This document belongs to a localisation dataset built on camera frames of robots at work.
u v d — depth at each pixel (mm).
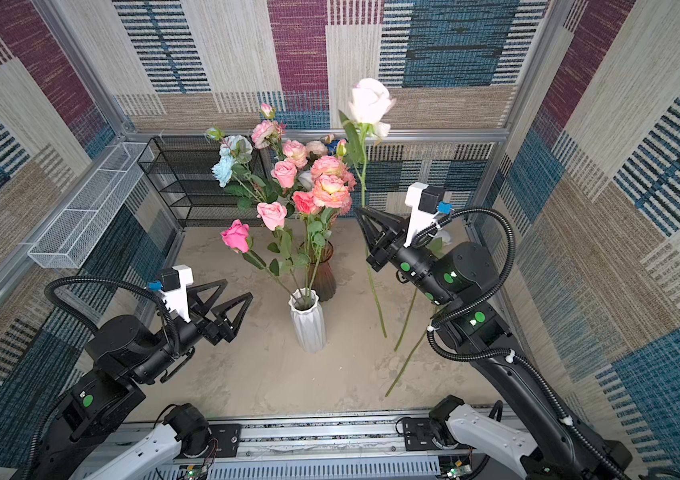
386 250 446
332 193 584
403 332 919
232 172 700
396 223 475
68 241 701
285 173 683
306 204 637
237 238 581
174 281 487
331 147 773
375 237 496
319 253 674
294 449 728
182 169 1024
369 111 439
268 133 700
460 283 388
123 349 406
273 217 606
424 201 417
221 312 496
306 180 744
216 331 507
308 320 727
